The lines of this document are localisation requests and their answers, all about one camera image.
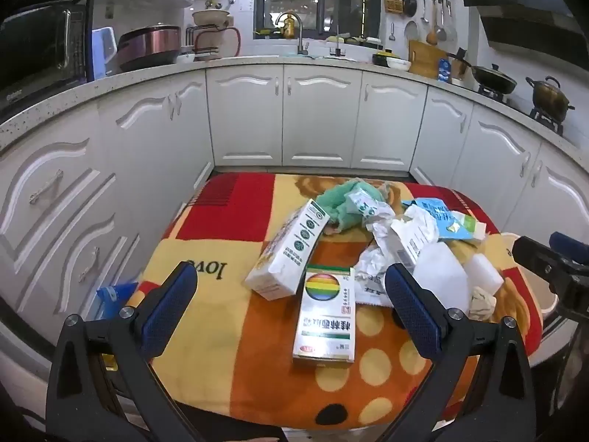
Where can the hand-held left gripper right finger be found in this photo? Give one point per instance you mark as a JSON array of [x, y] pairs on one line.
[[414, 313]]

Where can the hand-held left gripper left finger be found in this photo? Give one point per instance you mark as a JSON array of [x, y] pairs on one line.
[[172, 304]]

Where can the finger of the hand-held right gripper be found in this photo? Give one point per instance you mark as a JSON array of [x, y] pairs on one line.
[[563, 245], [538, 258]]

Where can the beige trash bin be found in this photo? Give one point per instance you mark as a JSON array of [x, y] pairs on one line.
[[542, 293]]

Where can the white purple barcode box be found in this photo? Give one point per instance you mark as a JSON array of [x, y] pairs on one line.
[[410, 251]]

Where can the white foam block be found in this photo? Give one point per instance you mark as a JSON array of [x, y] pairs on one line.
[[460, 267]]

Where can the beige wad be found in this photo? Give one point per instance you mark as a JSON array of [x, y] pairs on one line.
[[482, 304]]

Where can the white green packet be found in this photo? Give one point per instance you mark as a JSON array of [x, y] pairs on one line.
[[470, 226]]

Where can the white tissue paper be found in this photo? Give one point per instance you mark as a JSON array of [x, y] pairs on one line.
[[379, 239]]

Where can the white medicine box rainbow circle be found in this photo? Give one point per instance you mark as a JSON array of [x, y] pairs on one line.
[[324, 327]]

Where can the blue packet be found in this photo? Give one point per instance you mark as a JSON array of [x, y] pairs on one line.
[[437, 212]]

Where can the long white box green circles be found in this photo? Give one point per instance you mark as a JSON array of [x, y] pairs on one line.
[[287, 253]]

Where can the green cloth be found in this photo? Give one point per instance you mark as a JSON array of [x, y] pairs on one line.
[[336, 198]]

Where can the blue plastic bag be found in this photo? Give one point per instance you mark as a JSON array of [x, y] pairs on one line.
[[115, 297]]

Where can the red yellow printed blanket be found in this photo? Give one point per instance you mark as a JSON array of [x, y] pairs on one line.
[[257, 354]]

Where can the gas stove burner stand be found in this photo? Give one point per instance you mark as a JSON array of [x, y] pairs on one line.
[[547, 122], [494, 93]]

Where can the brass cooking pot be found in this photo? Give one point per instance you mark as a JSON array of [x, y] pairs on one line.
[[550, 96]]

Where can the black wok with lid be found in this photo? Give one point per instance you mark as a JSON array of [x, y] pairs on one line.
[[494, 80]]

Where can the white kitchen cabinets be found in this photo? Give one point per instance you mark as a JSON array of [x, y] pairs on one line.
[[244, 115]]

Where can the blue white carton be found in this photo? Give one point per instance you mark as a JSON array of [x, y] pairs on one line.
[[444, 71]]

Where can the wooden cutting board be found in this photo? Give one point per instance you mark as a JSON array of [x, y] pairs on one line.
[[425, 60]]

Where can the speckled countertop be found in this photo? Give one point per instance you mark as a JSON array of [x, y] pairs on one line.
[[138, 71]]

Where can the white bowl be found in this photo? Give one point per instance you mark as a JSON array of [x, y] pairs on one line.
[[401, 64]]

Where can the hanging metal skimmer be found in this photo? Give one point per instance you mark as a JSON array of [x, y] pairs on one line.
[[441, 33]]

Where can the hanging wooden spoon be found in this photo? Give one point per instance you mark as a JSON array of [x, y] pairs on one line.
[[432, 37]]

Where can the black pot yellow lid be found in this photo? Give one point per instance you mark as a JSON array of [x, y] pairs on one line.
[[384, 57]]

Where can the dark red rice cooker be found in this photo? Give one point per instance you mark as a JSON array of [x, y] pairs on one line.
[[147, 48]]

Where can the hanging metal ladle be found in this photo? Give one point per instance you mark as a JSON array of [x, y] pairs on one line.
[[424, 17]]

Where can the black microwave oven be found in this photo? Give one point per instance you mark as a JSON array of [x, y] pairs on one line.
[[37, 55]]

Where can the beige ceramic pot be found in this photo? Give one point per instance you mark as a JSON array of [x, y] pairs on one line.
[[210, 17]]

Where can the metal kitchen faucet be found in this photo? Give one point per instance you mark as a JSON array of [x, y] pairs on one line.
[[301, 43]]

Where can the small yellow bottle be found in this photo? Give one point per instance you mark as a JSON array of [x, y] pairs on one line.
[[288, 27]]

